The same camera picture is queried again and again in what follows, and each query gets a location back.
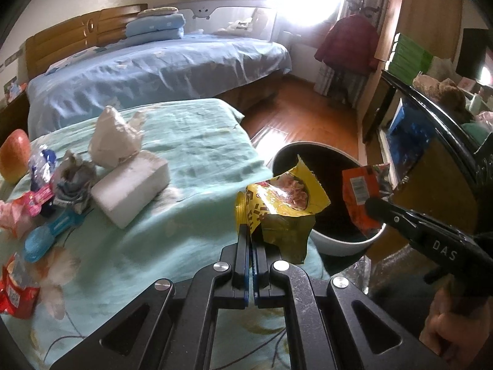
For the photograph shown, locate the black monitor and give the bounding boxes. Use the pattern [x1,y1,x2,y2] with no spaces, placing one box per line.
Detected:
[456,29,493,85]

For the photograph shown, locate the blue plastic wrapper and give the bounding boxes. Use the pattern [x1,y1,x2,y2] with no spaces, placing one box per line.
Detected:
[28,142,58,193]

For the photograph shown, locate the red snack packet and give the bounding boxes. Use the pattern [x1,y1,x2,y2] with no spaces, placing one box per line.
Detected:
[0,252,41,320]

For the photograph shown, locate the grey bed guard rail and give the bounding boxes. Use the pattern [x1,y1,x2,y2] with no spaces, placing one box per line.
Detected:
[148,0,278,43]

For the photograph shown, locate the person's right hand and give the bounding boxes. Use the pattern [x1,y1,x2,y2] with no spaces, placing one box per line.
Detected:
[419,288,493,370]

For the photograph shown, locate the folded blue blankets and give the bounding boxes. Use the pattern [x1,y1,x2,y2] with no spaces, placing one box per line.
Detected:
[126,12,185,41]

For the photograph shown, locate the stack of green boxes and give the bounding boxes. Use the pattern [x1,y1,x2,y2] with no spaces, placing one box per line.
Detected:
[389,33,434,78]

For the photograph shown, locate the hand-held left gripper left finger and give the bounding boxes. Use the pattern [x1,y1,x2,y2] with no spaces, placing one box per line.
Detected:
[50,221,254,370]

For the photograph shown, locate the yellow snack wrapper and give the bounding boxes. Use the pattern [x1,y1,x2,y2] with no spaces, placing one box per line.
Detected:
[236,155,332,265]

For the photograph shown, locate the crumpled grey paper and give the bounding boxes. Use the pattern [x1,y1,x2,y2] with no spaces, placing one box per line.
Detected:
[52,150,97,214]

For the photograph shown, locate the orange snack wrapper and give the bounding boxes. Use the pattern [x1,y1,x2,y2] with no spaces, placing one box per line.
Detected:
[342,163,393,236]

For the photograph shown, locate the black glossy cabinet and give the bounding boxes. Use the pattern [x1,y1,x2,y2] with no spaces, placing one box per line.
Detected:
[362,67,493,247]

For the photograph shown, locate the pink wrapper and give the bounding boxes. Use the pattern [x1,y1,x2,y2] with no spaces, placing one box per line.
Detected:
[13,184,55,216]

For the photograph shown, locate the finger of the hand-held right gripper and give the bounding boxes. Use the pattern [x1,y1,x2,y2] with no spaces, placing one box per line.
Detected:
[364,196,428,241]

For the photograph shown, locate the dark red jacket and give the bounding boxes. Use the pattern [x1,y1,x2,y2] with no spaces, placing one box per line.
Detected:
[314,13,380,74]

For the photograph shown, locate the blue plastic scoop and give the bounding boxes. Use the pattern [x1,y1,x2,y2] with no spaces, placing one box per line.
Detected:
[24,206,83,263]

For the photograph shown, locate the thin pale pillow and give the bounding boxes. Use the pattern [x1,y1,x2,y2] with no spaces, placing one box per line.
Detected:
[136,6,180,18]

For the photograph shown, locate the wooden headboard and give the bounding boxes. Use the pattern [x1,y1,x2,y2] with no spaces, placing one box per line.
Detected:
[25,4,149,81]

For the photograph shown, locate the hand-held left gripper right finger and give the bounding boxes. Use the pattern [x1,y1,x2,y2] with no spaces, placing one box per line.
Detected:
[252,237,452,370]

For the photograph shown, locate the pink tissue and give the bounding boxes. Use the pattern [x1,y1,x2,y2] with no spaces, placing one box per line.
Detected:
[0,200,33,240]

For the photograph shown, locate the dark wooden nightstand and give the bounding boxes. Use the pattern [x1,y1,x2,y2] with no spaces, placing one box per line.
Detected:
[0,92,31,143]

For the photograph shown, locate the bed with blue sheet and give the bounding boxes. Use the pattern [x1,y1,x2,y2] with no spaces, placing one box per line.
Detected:
[27,33,291,139]

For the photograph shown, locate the red yellow apple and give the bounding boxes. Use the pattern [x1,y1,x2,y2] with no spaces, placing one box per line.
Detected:
[0,129,31,184]

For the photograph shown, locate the brown plush toy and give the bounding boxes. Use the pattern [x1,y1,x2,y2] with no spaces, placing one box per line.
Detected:
[412,73,467,113]

